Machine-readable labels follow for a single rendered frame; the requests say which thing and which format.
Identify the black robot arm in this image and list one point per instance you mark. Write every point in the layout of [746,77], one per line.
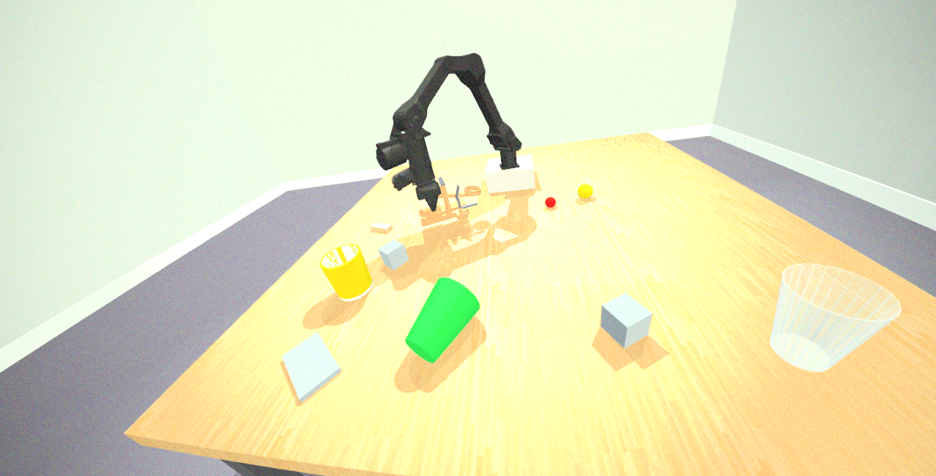
[411,115]

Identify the green tapered cup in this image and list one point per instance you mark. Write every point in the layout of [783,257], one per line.
[448,309]

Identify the yellow cup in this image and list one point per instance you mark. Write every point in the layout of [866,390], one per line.
[347,272]

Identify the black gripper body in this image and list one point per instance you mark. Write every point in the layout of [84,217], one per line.
[423,172]

